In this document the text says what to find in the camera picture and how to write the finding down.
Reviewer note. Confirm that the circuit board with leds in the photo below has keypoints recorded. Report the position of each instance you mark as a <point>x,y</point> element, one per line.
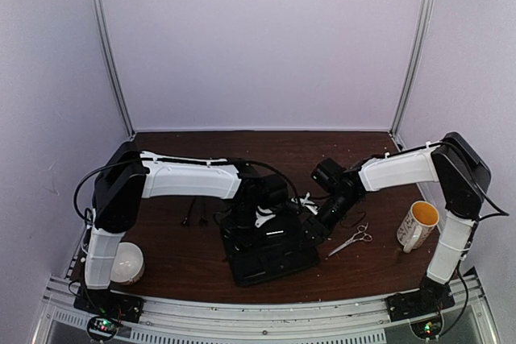
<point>102,328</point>
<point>427,328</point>

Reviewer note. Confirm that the aluminium front rail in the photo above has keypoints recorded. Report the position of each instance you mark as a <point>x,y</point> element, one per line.
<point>360,320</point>

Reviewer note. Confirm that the left aluminium frame post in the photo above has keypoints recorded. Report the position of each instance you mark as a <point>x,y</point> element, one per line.
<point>111,70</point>

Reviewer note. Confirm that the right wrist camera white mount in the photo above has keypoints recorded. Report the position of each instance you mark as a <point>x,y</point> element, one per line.
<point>307,202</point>

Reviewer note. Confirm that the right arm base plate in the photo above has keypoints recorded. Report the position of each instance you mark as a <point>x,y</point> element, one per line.
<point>419,303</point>

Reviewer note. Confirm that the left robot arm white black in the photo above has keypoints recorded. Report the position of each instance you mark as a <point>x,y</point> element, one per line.
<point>132,175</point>

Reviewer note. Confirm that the white mug yellow inside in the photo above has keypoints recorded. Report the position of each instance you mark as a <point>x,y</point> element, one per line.
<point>421,218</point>

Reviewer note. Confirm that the left circuit board with leds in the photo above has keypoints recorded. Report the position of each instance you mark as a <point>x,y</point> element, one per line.
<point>102,328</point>

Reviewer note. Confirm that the black hair clip right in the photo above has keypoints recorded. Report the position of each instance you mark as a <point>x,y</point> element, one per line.
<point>203,221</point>

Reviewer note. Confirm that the silver hair scissors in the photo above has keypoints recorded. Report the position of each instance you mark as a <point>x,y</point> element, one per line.
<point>361,235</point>

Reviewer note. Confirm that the aluminium frame post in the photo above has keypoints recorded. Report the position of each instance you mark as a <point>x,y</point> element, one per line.
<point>423,22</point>
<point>111,70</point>

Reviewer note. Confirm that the black zip tool case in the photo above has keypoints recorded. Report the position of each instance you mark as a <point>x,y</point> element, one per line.
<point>269,263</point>

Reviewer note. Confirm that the right aluminium frame post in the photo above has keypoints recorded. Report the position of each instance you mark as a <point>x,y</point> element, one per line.
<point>423,22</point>

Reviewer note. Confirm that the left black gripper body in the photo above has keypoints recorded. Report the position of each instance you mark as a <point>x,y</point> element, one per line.
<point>239,227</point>

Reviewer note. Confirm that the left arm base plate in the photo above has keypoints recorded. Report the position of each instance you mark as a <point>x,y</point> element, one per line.
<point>105,303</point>

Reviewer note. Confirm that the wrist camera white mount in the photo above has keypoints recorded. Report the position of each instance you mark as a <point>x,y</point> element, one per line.
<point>263,216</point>
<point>307,202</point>

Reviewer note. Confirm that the right circuit board with leds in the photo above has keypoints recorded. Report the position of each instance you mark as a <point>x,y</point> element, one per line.
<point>427,328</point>

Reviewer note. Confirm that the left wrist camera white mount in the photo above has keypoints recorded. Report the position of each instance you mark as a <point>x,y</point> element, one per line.
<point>263,216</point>

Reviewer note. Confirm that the white ceramic bowl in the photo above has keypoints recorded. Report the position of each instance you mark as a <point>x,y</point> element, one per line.
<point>129,266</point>

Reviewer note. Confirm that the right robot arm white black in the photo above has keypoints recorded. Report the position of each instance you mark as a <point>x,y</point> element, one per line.
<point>461,173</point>

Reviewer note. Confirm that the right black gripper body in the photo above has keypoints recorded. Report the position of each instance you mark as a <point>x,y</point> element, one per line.
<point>329,223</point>

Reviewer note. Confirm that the black hair clip left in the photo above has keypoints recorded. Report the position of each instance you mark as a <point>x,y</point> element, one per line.
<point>186,219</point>

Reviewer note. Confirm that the black hair clip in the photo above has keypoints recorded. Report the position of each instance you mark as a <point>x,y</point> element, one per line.
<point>186,219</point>
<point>203,221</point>

